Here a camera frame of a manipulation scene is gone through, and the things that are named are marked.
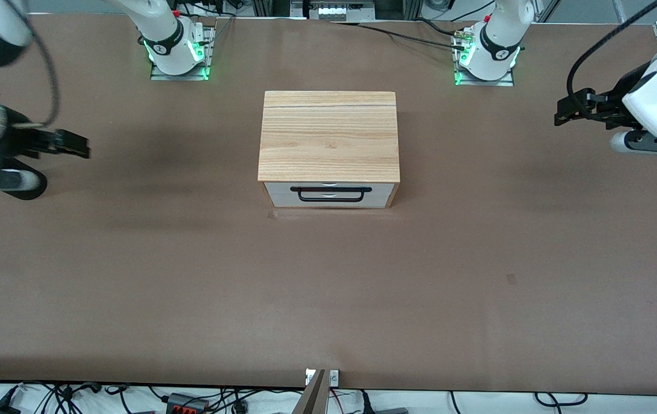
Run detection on black power plug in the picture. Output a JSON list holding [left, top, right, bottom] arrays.
[[360, 391, 410, 414]]

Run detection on black metal drawer handle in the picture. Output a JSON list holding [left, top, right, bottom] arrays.
[[290, 185, 373, 203]]

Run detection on short black table cable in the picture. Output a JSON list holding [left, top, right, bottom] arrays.
[[409, 17, 467, 38]]

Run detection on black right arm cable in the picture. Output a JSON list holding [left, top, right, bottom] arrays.
[[9, 0, 62, 128]]

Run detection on black looped cable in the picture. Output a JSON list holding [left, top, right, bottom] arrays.
[[534, 392, 589, 407]]

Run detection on black cable with connector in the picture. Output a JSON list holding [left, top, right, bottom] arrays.
[[47, 382, 102, 403]]

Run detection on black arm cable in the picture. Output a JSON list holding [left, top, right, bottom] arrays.
[[9, 0, 62, 128], [567, 0, 657, 110]]

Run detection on white-fronted wooden drawer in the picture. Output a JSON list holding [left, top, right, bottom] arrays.
[[264, 182, 394, 208]]

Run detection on small white metal bracket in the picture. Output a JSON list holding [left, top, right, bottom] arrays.
[[305, 369, 339, 387]]

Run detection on brown slanted post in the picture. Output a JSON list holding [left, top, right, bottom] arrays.
[[292, 370, 329, 414]]

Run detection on black box red connectors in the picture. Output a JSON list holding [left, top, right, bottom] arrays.
[[166, 393, 209, 414]]

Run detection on grey control box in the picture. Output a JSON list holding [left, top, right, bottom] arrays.
[[290, 0, 376, 21]]

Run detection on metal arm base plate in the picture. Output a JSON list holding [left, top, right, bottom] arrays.
[[453, 29, 514, 87], [150, 26, 215, 81]]

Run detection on long black table cable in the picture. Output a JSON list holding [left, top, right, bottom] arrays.
[[331, 22, 467, 51]]

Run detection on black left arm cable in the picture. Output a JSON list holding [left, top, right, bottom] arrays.
[[567, 0, 657, 110]]

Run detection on light wooden drawer cabinet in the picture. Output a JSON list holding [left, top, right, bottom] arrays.
[[257, 90, 402, 209]]

